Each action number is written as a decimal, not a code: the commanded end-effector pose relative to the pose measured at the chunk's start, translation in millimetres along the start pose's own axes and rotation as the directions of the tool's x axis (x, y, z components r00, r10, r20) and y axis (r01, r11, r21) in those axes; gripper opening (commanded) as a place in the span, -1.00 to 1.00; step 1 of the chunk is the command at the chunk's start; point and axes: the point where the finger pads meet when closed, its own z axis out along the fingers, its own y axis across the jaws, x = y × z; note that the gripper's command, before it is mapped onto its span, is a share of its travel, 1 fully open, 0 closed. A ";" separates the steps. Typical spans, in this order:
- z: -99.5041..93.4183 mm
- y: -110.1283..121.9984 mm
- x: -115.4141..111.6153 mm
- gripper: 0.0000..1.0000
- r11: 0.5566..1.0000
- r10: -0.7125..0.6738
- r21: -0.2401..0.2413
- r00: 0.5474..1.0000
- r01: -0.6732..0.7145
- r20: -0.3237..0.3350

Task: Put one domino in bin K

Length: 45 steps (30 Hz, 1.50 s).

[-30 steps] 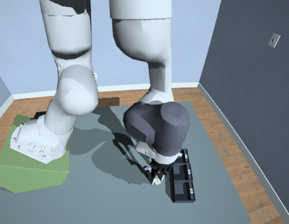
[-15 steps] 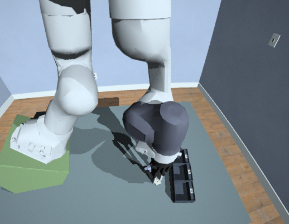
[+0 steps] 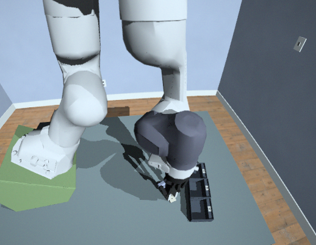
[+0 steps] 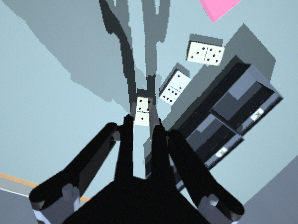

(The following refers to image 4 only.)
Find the white domino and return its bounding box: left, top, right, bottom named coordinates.
left=159, top=71, right=190, bottom=105
left=186, top=42, right=224, bottom=66
left=135, top=96, right=153, bottom=126

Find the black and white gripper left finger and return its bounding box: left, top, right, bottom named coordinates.
left=29, top=102, right=137, bottom=224

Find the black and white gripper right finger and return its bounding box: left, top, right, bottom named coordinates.
left=149, top=105, right=245, bottom=224

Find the dark grey rack of bins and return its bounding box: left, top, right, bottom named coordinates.
left=178, top=63, right=284, bottom=171

